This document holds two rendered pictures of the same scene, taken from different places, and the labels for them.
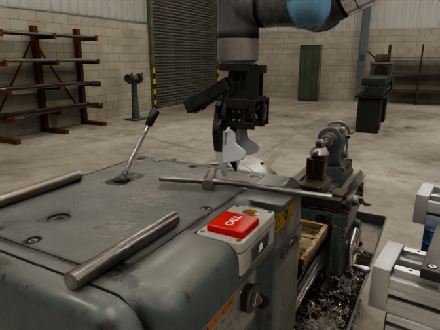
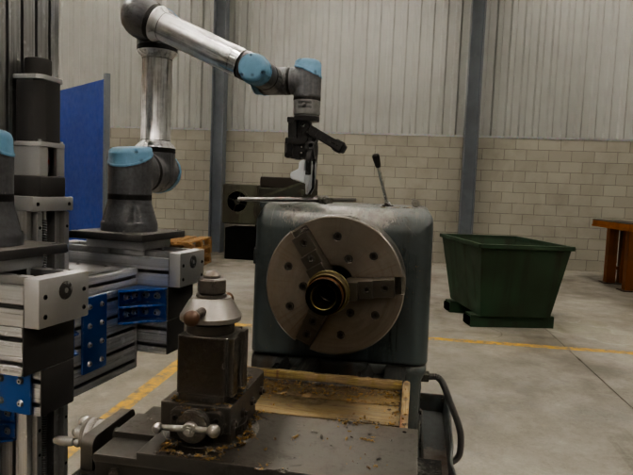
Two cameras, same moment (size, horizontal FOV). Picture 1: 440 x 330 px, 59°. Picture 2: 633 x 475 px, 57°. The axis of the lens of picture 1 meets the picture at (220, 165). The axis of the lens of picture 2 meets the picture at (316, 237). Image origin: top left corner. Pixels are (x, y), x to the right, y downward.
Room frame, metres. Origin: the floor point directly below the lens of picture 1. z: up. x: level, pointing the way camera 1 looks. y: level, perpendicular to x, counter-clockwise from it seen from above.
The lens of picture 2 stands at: (2.29, -0.52, 1.29)
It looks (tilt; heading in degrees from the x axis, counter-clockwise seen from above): 5 degrees down; 161
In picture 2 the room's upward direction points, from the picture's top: 2 degrees clockwise
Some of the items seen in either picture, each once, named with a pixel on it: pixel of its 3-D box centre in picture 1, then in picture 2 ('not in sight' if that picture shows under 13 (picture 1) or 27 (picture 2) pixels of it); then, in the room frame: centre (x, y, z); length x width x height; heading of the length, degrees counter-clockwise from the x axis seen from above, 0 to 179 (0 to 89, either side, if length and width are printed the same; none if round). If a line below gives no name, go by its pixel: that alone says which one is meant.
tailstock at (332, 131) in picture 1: (330, 150); not in sight; (2.10, -0.62, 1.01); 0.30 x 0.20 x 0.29; 151
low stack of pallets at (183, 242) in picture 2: not in sight; (176, 252); (-7.23, 0.37, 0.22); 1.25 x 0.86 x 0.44; 156
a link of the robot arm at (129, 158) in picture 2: not in sight; (131, 170); (0.61, -0.49, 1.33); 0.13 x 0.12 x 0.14; 148
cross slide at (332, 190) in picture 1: (302, 191); (251, 453); (1.58, -0.35, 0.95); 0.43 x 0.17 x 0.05; 61
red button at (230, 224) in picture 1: (233, 226); not in sight; (0.54, -0.02, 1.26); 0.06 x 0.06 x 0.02; 61
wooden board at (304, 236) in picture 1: (267, 234); (312, 406); (1.29, -0.17, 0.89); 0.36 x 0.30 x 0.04; 61
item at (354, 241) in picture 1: (349, 241); not in sight; (1.51, -0.55, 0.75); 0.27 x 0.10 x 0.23; 151
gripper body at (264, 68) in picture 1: (241, 96); (302, 139); (0.74, -0.04, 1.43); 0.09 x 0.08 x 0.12; 61
